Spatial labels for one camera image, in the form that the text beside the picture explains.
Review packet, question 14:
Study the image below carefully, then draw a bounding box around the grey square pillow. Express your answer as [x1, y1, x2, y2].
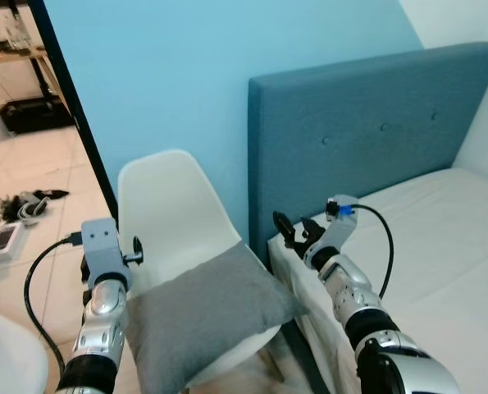
[124, 240, 303, 394]

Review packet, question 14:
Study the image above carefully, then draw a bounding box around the white plastic shell chair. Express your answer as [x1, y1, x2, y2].
[116, 149, 284, 388]

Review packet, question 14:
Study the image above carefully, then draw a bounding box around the white round chair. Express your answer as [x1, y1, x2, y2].
[0, 305, 50, 394]

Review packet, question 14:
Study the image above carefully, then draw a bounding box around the black and white headset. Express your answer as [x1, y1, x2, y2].
[0, 188, 70, 224]

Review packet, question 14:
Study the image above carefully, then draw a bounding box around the blue fabric bed headboard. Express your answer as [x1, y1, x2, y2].
[247, 42, 488, 265]

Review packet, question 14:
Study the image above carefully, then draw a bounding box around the white bed mattress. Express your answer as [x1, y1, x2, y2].
[266, 167, 488, 394]

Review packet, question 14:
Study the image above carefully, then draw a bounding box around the white flat device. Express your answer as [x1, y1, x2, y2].
[0, 222, 25, 265]

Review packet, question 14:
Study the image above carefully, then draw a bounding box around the black bag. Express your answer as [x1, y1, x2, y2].
[0, 96, 75, 135]

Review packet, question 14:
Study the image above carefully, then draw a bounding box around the wooden table with clutter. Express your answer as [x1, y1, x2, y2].
[0, 0, 60, 99]

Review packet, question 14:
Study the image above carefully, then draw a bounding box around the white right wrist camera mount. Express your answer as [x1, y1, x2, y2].
[324, 195, 360, 254]

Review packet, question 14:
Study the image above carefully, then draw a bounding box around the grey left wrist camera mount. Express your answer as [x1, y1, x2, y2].
[80, 218, 135, 290]

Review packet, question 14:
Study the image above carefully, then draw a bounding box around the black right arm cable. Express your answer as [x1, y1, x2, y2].
[353, 203, 395, 301]

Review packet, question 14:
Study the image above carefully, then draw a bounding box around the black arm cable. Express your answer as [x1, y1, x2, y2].
[23, 233, 84, 380]
[353, 203, 395, 301]

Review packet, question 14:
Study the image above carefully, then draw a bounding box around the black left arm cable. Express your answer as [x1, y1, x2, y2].
[23, 233, 84, 380]

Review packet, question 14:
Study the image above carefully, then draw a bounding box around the black door frame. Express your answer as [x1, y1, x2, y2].
[26, 0, 119, 221]

